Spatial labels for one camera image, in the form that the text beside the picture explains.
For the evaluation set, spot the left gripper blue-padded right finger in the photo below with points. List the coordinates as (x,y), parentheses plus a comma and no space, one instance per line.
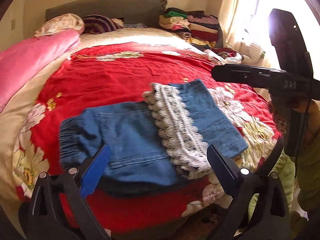
(233,181)

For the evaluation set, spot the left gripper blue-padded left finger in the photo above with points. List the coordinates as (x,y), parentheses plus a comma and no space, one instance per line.
(78,183)

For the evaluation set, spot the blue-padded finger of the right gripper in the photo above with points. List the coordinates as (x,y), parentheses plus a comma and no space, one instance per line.
(259,77)

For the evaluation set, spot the blue denim pants lace hem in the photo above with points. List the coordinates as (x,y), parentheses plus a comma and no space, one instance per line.
(157,145)

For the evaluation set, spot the green right sleeve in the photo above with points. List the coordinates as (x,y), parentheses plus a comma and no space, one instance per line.
(307,164)

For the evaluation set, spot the cream curtain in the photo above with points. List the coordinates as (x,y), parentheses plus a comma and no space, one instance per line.
(246,21)

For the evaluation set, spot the stack of folded clothes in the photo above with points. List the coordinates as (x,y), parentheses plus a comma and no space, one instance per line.
(194,27)

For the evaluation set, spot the red floral bedspread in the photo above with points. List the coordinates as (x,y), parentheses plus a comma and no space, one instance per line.
(113,68)

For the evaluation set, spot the grey headboard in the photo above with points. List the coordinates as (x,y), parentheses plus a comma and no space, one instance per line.
(132,11)

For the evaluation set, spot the pink quilt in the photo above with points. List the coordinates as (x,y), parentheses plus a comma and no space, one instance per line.
(24,60)

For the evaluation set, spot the striped dark pillow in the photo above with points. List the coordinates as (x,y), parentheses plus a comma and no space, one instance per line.
(99,24)

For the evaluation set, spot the floral cream pillow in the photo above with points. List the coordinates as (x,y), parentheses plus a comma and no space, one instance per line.
(60,23)

